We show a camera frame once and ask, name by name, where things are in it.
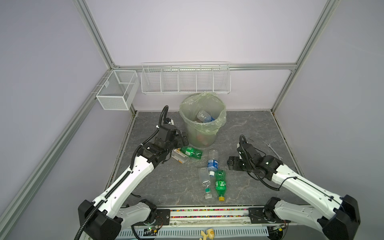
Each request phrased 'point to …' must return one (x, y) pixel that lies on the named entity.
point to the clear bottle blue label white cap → (202, 116)
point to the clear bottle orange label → (178, 155)
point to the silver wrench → (270, 148)
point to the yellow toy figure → (210, 233)
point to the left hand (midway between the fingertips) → (180, 138)
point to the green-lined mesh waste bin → (201, 134)
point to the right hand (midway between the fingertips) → (233, 163)
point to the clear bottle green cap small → (204, 175)
